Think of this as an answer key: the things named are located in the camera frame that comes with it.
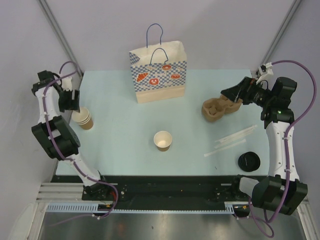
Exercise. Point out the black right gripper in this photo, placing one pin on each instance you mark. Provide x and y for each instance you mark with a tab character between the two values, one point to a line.
246	88

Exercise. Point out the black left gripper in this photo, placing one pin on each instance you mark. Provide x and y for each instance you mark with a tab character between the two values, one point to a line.
72	105

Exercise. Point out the single brown paper cup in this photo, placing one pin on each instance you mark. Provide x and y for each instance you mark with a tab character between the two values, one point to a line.
162	140

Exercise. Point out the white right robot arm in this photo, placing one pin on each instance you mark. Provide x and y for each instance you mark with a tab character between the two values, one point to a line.
281	191

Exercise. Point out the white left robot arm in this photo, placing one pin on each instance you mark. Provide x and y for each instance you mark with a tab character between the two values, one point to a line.
56	95

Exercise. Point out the stack of brown paper cups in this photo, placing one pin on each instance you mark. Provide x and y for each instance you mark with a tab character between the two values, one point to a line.
83	118

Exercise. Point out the white wrapped straw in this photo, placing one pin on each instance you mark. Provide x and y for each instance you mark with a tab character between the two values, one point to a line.
236	136
225	148
251	128
228	141

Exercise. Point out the white wrapped straw front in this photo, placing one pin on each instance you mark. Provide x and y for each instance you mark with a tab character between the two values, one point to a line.
225	148

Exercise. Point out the white wrapped straw back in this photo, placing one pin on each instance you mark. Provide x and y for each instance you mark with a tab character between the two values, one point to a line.
251	128

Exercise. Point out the stack of black cup lids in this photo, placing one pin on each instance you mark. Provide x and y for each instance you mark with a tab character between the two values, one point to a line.
249	161

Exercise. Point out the blue checkered paper bag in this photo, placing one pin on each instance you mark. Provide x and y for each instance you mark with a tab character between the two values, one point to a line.
158	71

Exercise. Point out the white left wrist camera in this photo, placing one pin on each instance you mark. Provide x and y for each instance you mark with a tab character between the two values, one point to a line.
66	83

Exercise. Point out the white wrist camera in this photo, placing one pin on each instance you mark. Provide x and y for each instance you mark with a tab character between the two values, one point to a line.
264	72
66	83

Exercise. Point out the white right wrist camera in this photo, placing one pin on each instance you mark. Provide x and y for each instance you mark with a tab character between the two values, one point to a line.
264	72

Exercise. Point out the aluminium frame post left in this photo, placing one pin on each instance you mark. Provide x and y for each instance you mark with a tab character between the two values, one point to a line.
55	26

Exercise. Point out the aluminium frame post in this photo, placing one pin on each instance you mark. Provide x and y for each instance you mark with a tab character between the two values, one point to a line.
296	4
55	26

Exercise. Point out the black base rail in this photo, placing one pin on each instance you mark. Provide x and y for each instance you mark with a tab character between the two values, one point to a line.
175	193

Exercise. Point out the aluminium frame post right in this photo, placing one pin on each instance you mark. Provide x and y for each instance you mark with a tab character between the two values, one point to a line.
296	4

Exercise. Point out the aluminium frame rail right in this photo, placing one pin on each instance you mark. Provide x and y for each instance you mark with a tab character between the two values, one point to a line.
310	212

